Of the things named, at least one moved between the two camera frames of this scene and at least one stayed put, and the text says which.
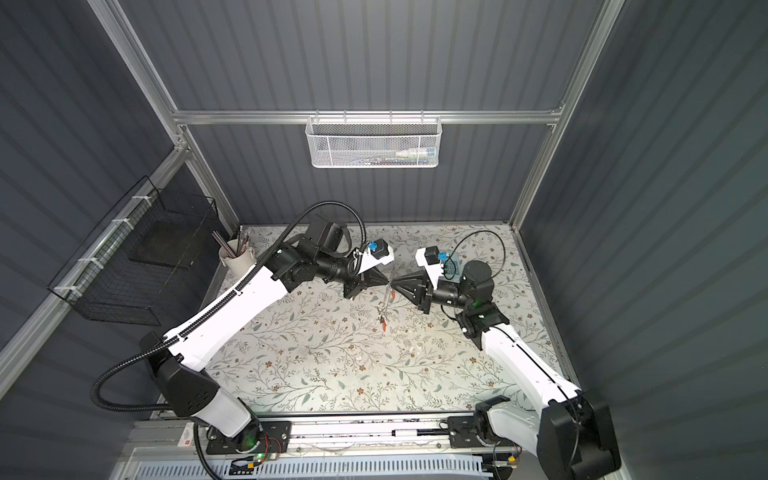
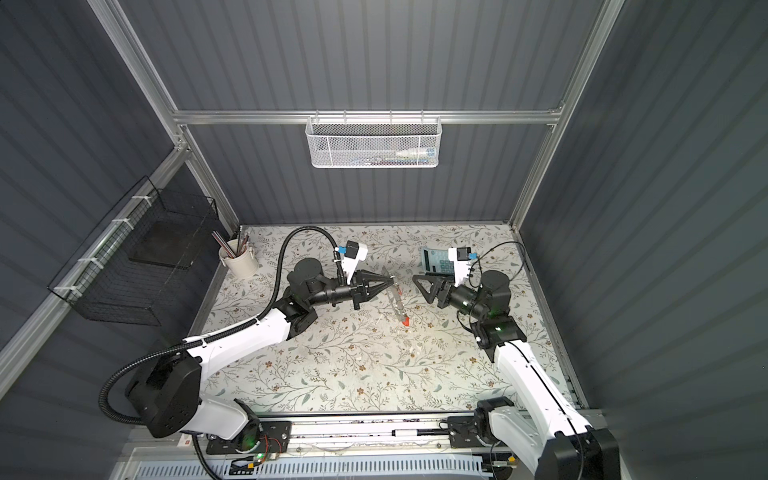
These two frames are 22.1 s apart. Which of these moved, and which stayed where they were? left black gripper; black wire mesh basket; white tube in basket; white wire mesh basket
Moved: left black gripper
Stayed: black wire mesh basket; white wire mesh basket; white tube in basket
